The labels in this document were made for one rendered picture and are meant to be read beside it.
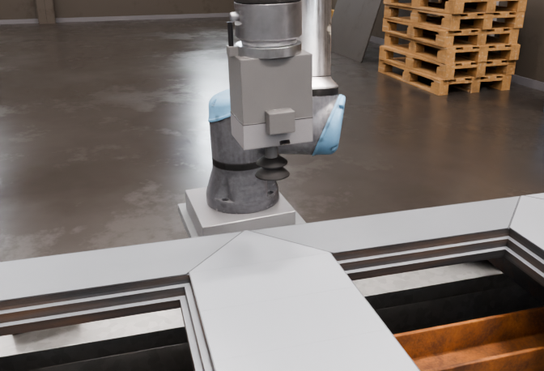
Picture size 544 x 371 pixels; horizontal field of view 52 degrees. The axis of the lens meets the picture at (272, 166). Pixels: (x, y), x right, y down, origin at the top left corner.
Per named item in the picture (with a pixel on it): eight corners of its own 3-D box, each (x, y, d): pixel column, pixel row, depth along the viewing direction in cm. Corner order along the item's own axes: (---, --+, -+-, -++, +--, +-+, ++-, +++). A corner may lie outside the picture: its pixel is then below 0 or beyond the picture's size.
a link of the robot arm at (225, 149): (218, 143, 120) (214, 81, 115) (280, 144, 118) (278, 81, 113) (203, 164, 109) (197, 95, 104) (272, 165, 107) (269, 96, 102)
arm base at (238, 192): (200, 189, 122) (197, 147, 119) (266, 179, 126) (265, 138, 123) (214, 219, 109) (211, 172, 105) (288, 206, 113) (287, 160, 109)
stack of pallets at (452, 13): (517, 90, 534) (532, -6, 503) (441, 96, 509) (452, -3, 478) (441, 66, 644) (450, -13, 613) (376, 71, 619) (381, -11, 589)
